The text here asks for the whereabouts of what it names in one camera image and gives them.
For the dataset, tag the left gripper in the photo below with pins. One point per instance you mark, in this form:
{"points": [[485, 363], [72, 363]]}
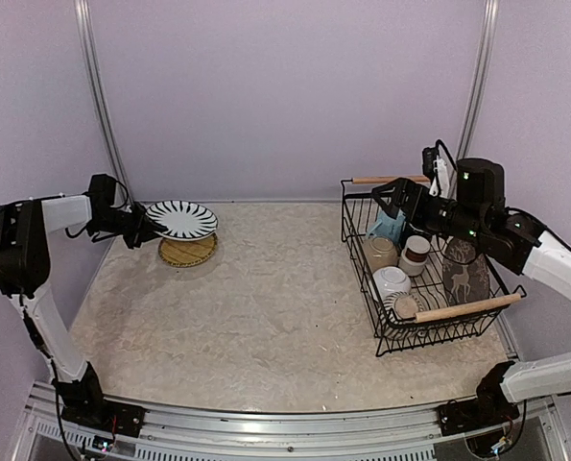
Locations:
{"points": [[143, 226]]}

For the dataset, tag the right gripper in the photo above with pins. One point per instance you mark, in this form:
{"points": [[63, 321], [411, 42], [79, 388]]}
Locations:
{"points": [[405, 187]]}

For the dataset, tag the black white striped plate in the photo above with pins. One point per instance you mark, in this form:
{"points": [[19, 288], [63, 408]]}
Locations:
{"points": [[182, 220]]}

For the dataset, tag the yellow woven plate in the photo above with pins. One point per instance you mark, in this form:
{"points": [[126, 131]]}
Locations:
{"points": [[185, 254]]}

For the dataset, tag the white and brown cup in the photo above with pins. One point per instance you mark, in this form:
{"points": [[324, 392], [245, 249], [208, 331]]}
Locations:
{"points": [[414, 255]]}

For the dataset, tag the grey deer pattern plate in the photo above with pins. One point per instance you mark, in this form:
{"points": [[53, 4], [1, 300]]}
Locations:
{"points": [[465, 273]]}

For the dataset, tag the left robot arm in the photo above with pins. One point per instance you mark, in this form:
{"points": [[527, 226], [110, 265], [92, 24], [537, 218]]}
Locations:
{"points": [[25, 268]]}

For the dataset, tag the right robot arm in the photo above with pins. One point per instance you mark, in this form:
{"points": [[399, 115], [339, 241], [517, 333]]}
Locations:
{"points": [[515, 239]]}

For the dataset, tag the light blue mug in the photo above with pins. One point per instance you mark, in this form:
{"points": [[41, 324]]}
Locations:
{"points": [[387, 227]]}

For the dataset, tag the beige ceramic bowl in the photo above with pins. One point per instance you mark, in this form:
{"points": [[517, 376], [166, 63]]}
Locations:
{"points": [[380, 252]]}

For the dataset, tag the white ceramic bowl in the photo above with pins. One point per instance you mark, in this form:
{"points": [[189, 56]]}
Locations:
{"points": [[389, 280]]}

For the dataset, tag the striped small bowl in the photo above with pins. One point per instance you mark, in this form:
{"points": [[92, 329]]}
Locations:
{"points": [[399, 313]]}

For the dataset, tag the far wooden rack handle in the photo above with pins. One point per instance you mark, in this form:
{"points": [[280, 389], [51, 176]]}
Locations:
{"points": [[386, 179]]}

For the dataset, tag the wooden rack handle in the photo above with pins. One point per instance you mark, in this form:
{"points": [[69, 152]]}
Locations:
{"points": [[466, 309], [386, 179]]}

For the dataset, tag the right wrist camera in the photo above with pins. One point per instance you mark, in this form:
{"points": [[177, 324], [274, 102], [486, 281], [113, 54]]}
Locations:
{"points": [[434, 168]]}

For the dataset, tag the black wire dish rack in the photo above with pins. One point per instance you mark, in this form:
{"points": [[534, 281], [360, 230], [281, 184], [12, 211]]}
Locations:
{"points": [[358, 208]]}

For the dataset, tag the near wooden rack handle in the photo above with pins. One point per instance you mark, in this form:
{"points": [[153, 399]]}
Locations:
{"points": [[466, 309]]}

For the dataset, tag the right aluminium corner post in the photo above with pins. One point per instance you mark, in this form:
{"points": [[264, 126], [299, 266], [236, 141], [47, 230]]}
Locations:
{"points": [[480, 76]]}

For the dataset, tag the aluminium corner post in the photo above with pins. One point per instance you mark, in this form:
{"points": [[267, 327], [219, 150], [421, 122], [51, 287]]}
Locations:
{"points": [[92, 67], [480, 76]]}

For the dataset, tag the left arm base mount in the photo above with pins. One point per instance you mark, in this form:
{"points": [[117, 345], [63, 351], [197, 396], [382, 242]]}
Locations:
{"points": [[110, 416]]}

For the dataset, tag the left aluminium corner post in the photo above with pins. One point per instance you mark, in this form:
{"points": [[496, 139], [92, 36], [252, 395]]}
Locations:
{"points": [[92, 67]]}

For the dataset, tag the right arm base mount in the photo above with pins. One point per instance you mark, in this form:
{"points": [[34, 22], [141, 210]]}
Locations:
{"points": [[456, 417]]}

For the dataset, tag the aluminium front rail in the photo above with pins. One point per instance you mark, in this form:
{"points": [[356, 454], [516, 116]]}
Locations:
{"points": [[171, 432]]}

